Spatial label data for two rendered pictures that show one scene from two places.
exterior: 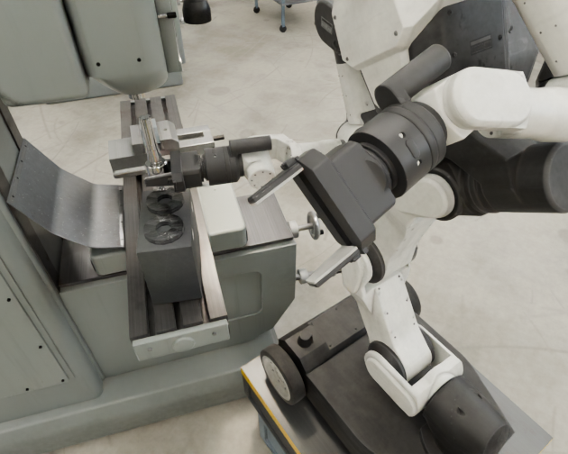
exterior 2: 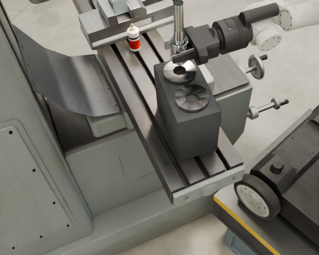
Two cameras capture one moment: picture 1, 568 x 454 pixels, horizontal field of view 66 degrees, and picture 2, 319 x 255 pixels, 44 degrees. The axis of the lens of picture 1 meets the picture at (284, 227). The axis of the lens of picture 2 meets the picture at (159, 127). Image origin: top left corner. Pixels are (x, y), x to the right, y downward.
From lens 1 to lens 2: 41 cm
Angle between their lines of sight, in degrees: 11
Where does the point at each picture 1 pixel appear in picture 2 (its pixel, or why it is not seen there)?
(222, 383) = (189, 208)
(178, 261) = (207, 124)
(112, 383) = (100, 220)
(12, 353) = (32, 211)
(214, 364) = not seen: hidden behind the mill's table
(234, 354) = not seen: hidden behind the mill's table
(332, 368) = (301, 187)
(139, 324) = (173, 179)
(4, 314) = (29, 182)
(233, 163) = (246, 33)
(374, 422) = not seen: outside the picture
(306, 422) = (279, 231)
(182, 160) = (200, 35)
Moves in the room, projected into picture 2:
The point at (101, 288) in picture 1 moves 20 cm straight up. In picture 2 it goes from (97, 148) to (87, 116)
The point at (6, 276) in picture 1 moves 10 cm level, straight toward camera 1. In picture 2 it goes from (33, 151) to (53, 168)
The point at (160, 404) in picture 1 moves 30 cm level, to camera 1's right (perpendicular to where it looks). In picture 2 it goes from (142, 231) to (204, 222)
